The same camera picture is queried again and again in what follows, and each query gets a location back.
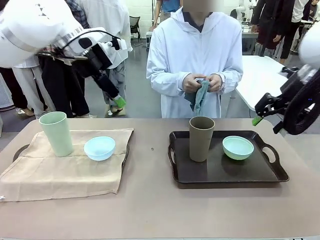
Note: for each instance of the light blue bowl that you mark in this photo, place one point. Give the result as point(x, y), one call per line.
point(100, 150)

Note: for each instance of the mint green bowl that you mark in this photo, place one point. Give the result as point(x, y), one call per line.
point(237, 150)

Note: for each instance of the black office chair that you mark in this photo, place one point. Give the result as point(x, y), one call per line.
point(135, 26)

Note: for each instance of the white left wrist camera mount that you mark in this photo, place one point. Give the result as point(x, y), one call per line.
point(117, 50)

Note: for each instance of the person right forearm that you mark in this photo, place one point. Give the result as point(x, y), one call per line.
point(165, 81)

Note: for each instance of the bystander in dark trousers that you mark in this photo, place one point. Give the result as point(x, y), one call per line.
point(65, 90)

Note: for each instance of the brown tall cup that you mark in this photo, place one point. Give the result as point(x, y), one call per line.
point(201, 140)

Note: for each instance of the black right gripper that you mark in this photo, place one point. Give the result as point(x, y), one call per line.
point(293, 86)

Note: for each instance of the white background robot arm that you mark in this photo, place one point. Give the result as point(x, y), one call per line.
point(237, 11)

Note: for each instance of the white background table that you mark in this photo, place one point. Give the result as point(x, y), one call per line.
point(260, 80)

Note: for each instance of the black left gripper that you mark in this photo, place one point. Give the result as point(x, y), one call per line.
point(96, 62)

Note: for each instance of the person white hooded jacket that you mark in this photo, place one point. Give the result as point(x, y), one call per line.
point(195, 50)

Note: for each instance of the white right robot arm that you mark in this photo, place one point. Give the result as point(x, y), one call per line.
point(311, 45)

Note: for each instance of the beige cloth mat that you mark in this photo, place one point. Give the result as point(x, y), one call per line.
point(62, 172)

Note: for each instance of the person left forearm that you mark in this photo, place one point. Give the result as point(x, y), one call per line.
point(231, 80)

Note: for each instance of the person right hand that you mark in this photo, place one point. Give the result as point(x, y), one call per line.
point(191, 82)

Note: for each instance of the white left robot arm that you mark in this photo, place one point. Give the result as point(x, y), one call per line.
point(32, 27)

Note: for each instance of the teal cloth mat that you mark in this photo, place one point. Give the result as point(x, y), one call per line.
point(200, 100)

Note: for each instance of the light green tall cup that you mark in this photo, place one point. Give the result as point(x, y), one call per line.
point(57, 135)

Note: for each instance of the bystander in blue shirt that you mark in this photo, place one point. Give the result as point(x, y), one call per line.
point(167, 8)

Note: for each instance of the person left hand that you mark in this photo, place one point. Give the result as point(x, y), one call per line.
point(215, 82)

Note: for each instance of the bystander in black clothes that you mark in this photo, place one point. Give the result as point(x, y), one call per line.
point(280, 22)

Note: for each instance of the bystander in white shirt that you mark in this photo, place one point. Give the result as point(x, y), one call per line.
point(112, 15)

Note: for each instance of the bystander in grey trousers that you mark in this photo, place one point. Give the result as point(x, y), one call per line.
point(30, 87)

